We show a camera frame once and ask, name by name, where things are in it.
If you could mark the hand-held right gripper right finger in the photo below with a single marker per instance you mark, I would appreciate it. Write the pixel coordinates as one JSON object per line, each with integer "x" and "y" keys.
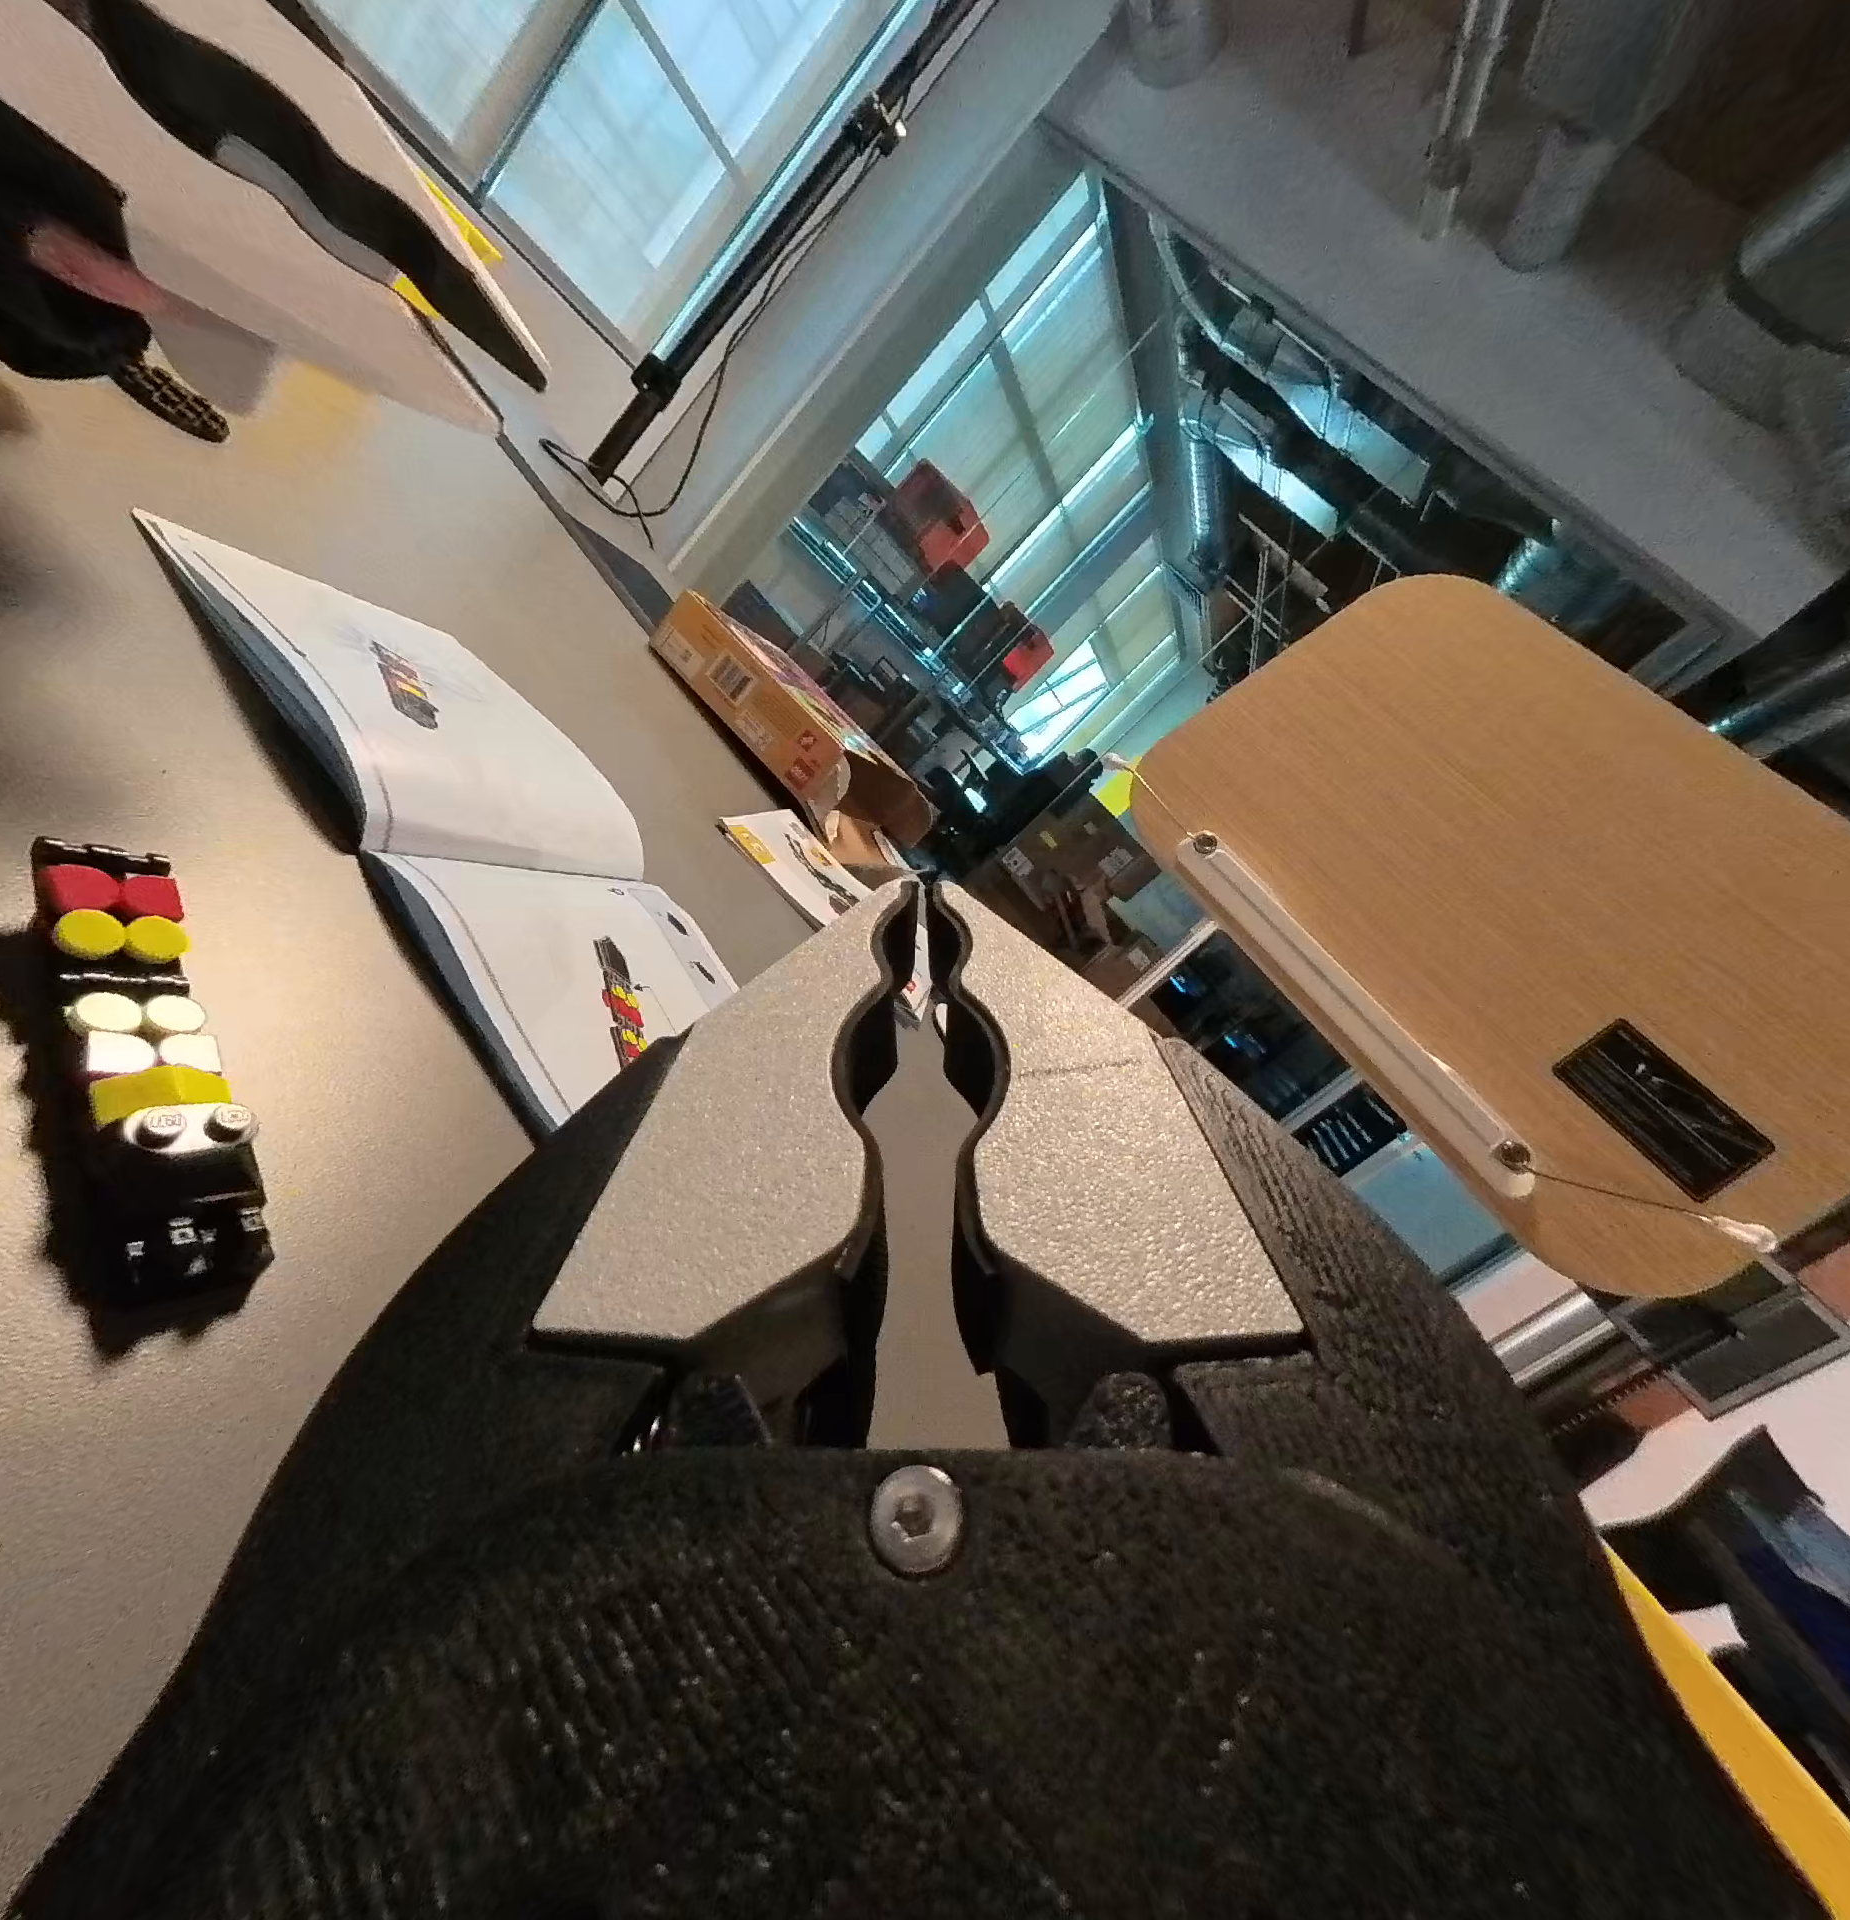
{"x": 1134, "y": 1200}

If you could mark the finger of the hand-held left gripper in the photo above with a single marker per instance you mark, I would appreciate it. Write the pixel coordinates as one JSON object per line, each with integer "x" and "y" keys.
{"x": 371, "y": 134}
{"x": 264, "y": 284}

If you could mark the long red yellow lego assembly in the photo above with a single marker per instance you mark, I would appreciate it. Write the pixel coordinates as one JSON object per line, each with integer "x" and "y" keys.
{"x": 158, "y": 1170}

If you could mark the red black storage case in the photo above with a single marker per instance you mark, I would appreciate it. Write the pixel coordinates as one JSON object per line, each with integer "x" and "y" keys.
{"x": 940, "y": 519}
{"x": 1016, "y": 648}

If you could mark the yellow plastic tray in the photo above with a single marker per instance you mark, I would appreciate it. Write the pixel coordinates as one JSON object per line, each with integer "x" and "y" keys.
{"x": 1787, "y": 1787}

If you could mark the brown cardboard box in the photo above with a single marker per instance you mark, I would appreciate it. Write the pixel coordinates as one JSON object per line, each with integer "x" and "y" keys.
{"x": 744, "y": 674}

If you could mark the black light stand pole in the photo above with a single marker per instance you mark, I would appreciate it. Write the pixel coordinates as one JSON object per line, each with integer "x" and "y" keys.
{"x": 633, "y": 421}

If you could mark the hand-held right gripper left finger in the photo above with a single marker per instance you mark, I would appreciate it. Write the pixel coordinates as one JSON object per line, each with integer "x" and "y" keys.
{"x": 715, "y": 1186}

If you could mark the silver ventilation duct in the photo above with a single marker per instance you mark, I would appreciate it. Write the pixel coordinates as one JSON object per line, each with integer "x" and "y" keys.
{"x": 1562, "y": 182}
{"x": 1811, "y": 255}

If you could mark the glass window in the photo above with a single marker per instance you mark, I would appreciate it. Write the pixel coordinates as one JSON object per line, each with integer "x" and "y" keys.
{"x": 610, "y": 166}
{"x": 1045, "y": 347}

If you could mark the brown shipping carton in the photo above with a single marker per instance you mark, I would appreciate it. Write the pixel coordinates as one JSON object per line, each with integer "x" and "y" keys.
{"x": 1076, "y": 870}

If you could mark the open lego instruction booklet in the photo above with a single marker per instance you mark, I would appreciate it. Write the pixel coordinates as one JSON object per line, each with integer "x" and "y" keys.
{"x": 461, "y": 750}

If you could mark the closed lego instruction booklet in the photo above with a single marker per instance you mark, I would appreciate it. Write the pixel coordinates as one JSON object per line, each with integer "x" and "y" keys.
{"x": 798, "y": 870}

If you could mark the wooden laptop stand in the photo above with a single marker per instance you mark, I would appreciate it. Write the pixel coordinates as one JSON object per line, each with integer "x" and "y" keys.
{"x": 1464, "y": 840}

